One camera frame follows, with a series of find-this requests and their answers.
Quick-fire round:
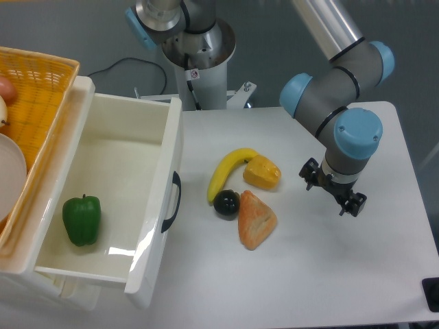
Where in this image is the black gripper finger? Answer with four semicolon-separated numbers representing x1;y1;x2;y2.
299;158;320;191
337;191;367;217

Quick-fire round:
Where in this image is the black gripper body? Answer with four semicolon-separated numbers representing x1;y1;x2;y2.
317;167;353;200

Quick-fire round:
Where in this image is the white top drawer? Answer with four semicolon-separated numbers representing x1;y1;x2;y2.
34;93;183;310

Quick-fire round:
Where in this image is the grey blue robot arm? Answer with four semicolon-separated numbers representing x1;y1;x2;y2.
125;1;394;216

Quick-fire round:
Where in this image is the white drawer cabinet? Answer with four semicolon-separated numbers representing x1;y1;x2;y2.
1;76;100;310

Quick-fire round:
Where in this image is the yellow orange bread roll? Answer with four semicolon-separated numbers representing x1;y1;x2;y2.
243;155;281;190

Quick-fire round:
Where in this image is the orange triangular bread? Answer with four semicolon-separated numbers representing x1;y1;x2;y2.
238;190;277;250

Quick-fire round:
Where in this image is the yellow banana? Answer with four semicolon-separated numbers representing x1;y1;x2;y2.
206;148;259;204

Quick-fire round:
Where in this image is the black round fruit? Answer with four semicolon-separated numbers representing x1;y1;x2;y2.
213;189;240;220

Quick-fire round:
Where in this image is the black corner object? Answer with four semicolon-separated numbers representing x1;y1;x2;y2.
422;277;439;313

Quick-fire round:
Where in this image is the green bell pepper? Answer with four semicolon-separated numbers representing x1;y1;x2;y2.
62;194;102;247

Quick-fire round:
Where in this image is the yellow woven basket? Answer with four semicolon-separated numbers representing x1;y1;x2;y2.
1;47;80;249

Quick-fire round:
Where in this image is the white plate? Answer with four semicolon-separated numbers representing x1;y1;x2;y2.
1;134;27;222

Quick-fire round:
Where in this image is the red apple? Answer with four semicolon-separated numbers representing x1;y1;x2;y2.
0;76;17;102

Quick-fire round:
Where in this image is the pale yellow fruit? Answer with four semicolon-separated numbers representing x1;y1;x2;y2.
0;97;8;127

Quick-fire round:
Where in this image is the black top drawer handle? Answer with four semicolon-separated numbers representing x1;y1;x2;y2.
161;171;182;233

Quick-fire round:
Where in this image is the black cable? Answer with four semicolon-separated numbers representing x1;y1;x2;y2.
86;57;168;95

